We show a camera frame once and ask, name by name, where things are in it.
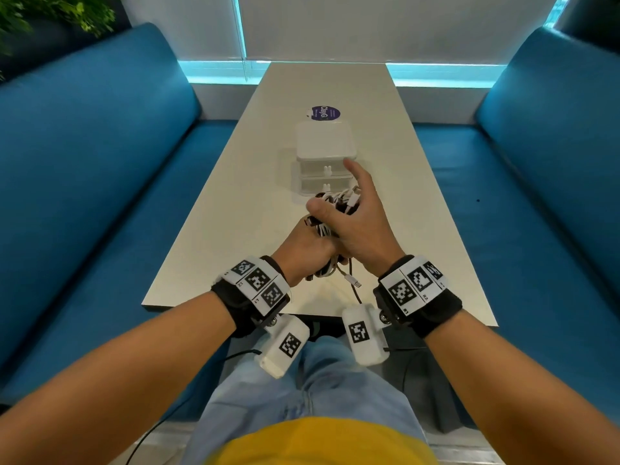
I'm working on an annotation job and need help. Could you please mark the person's left hand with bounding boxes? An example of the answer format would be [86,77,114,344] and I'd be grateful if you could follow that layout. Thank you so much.
[271,220,349,286]

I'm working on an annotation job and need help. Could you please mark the person's right hand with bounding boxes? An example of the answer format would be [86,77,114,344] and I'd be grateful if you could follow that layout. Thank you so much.
[305,158,406,278]

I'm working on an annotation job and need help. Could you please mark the white mini drawer box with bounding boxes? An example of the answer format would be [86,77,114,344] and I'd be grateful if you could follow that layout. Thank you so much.
[295,120,359,197]

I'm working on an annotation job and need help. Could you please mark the person's left forearm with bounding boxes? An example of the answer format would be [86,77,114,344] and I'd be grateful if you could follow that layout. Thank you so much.
[0,291,238,465]

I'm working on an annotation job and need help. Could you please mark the person's right forearm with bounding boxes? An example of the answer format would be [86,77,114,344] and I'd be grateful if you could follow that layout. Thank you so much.
[424,309,620,465]

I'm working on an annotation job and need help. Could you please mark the black shoe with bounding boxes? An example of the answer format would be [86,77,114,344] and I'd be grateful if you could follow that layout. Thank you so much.
[290,314,347,342]

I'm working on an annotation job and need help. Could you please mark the black marker wristband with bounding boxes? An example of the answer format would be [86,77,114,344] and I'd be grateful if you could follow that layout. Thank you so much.
[373,254,464,340]
[211,255,293,338]

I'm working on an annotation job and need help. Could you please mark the white table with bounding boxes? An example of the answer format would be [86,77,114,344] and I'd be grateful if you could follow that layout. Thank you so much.
[141,62,500,327]

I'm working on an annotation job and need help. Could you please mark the round purple sticker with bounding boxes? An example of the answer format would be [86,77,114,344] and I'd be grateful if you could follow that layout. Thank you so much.
[306,105,342,123]

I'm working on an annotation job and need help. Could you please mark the light blue jeans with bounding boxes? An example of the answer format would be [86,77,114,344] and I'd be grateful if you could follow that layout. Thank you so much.
[181,333,429,465]

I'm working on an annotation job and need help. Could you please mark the grey metal table base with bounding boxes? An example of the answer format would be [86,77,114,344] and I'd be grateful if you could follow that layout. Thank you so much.
[382,326,461,434]

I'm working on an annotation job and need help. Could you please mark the blue sofa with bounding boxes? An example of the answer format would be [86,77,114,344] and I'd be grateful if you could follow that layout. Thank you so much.
[414,26,620,427]
[0,22,238,422]

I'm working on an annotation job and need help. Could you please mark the yellow shirt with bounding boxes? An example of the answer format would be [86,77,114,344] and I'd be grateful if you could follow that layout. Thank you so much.
[205,416,439,465]

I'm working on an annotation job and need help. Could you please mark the green artificial plant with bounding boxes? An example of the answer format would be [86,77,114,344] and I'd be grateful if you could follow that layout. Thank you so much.
[0,0,122,59]

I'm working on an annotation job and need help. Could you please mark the cyan wall light strips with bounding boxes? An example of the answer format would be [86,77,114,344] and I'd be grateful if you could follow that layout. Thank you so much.
[178,0,572,88]

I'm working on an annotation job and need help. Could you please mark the silver metal floor rail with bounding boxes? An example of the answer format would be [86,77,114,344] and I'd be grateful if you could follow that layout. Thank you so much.
[428,428,490,451]

